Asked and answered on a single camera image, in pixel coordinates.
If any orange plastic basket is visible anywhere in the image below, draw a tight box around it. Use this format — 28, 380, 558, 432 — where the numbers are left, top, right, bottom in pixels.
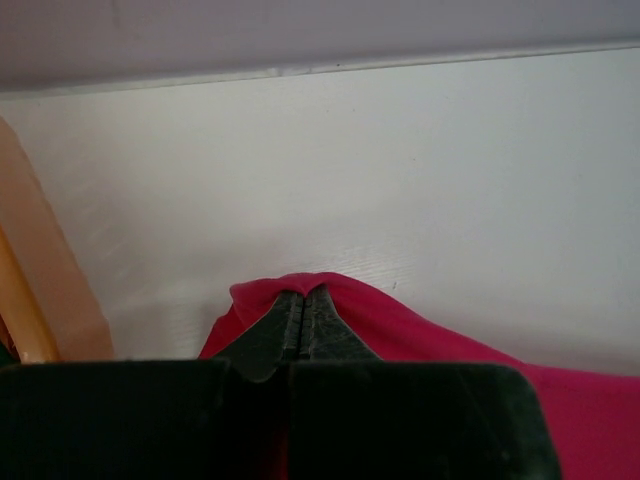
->
1, 121, 114, 363

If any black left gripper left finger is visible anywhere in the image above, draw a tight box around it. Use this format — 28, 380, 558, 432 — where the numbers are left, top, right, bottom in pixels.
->
1, 292, 300, 479

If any red t-shirt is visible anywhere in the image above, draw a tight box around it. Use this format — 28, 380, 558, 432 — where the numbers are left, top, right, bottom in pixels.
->
199, 272, 639, 479

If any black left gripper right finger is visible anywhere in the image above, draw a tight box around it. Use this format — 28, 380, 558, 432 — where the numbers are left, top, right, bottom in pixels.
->
288, 286, 561, 479

